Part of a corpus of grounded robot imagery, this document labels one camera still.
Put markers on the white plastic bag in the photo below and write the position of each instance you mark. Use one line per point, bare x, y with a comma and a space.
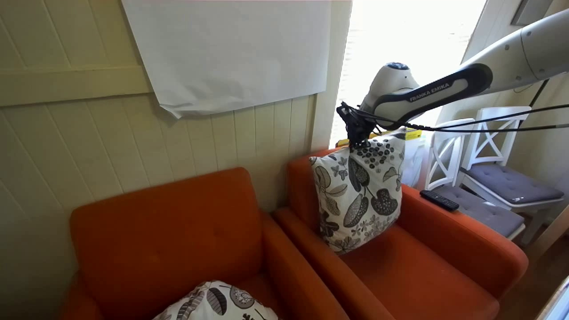
414, 162

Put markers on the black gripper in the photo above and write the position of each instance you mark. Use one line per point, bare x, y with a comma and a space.
354, 117

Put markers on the grey white board edge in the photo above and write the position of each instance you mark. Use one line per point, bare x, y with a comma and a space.
555, 302

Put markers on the orange fabric armchair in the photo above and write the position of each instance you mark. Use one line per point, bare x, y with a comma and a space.
437, 259
171, 231

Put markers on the black remote control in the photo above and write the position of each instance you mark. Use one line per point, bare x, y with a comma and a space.
439, 199

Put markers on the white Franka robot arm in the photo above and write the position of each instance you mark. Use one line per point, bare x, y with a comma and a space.
473, 76

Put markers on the white wooden chair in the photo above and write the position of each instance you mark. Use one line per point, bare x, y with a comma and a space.
444, 153
498, 133

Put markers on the white paper wall sheet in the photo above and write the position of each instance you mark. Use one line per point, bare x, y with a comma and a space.
236, 53

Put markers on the grey chair cushion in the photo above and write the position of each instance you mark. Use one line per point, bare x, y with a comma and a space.
512, 183
482, 210

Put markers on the floral black white pillow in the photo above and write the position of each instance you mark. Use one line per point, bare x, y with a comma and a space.
356, 195
215, 302

